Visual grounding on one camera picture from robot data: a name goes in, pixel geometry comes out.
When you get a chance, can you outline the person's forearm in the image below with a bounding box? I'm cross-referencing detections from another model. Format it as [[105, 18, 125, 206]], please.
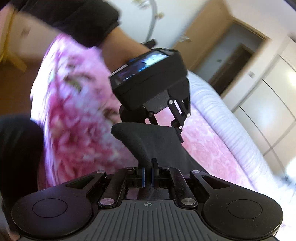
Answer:
[[14, 1, 149, 72]]

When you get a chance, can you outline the white wardrobe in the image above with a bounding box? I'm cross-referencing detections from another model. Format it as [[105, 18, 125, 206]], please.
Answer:
[[234, 38, 295, 176]]

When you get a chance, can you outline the white striped quilt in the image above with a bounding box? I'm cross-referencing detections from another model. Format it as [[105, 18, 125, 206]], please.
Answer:
[[187, 71, 295, 197]]

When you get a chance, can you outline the wooden door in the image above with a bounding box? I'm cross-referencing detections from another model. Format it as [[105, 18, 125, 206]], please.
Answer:
[[174, 1, 269, 96]]

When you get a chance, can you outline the pink rose bedsheet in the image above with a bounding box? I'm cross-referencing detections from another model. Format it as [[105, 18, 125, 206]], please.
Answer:
[[30, 33, 258, 201]]

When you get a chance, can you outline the black sweater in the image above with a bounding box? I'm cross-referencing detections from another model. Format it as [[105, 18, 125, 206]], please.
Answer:
[[111, 123, 209, 203]]

